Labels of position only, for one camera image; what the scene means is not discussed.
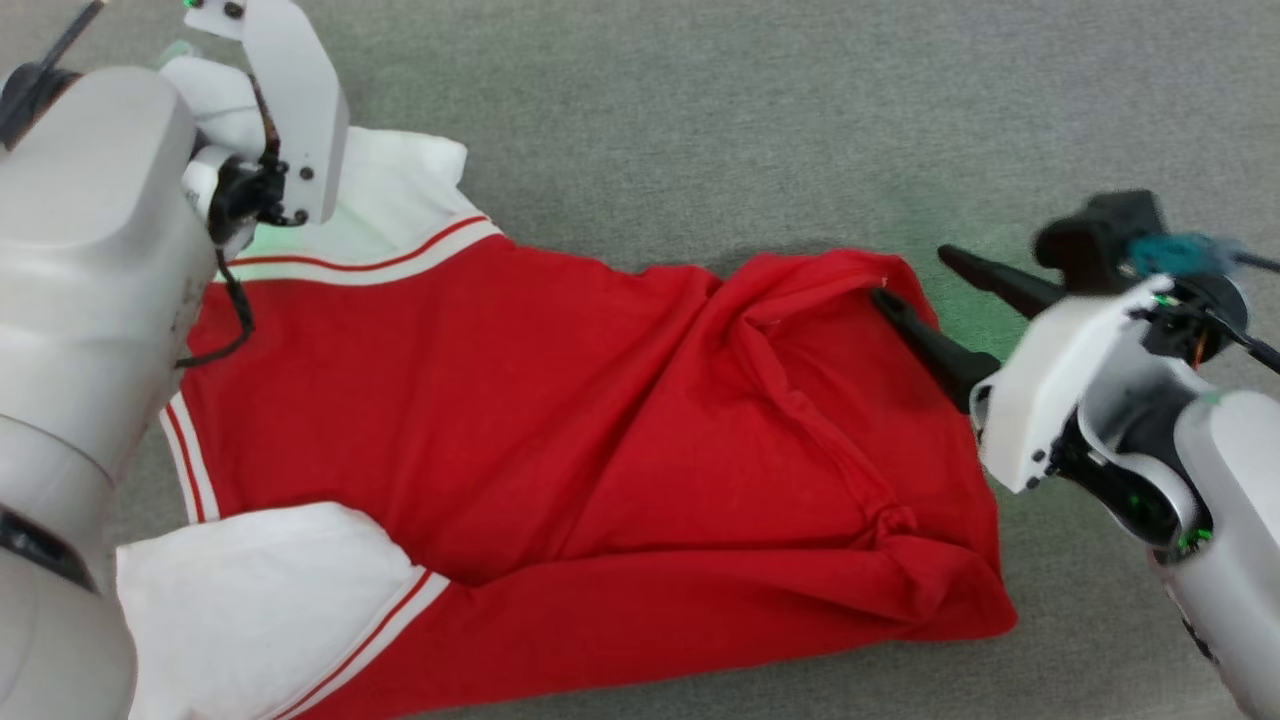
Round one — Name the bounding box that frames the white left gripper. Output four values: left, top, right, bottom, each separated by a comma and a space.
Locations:
158, 0, 352, 257

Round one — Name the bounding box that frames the teal right camera connector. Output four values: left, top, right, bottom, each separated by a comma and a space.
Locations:
1128, 231, 1243, 282

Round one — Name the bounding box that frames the black left camera cable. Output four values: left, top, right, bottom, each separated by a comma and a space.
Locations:
44, 0, 107, 73

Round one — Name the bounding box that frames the thin black left gripper cable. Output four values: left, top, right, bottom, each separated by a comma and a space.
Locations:
175, 250, 257, 370

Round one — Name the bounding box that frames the red white Bulls jersey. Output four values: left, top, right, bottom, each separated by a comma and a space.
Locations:
115, 125, 1020, 720

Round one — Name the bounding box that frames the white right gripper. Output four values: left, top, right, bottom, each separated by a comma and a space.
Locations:
870, 244, 1251, 549

